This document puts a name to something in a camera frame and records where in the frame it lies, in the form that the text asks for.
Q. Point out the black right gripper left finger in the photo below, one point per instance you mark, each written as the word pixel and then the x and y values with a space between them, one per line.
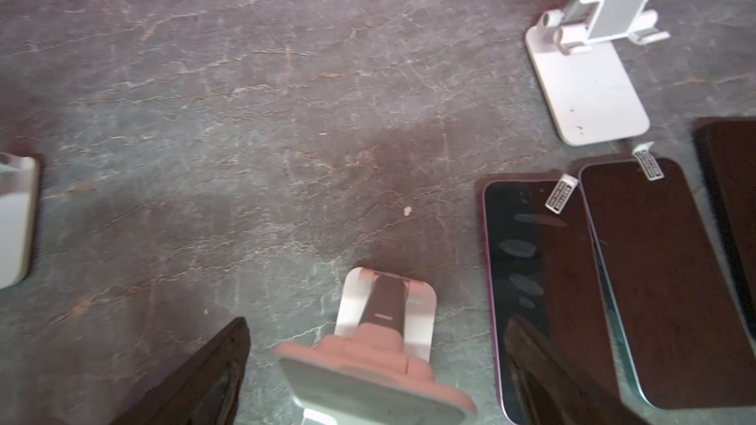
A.
pixel 204 389

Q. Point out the black phone with sticker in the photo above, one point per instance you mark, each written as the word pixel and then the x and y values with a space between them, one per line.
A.
pixel 683 343

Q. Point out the white stand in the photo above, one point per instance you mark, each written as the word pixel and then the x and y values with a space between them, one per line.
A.
pixel 374 368
pixel 589 94
pixel 19 194

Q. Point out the purple edged dark phone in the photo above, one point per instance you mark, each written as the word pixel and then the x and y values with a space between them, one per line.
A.
pixel 543 268

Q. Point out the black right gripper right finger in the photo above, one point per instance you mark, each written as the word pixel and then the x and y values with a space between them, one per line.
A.
pixel 551 388

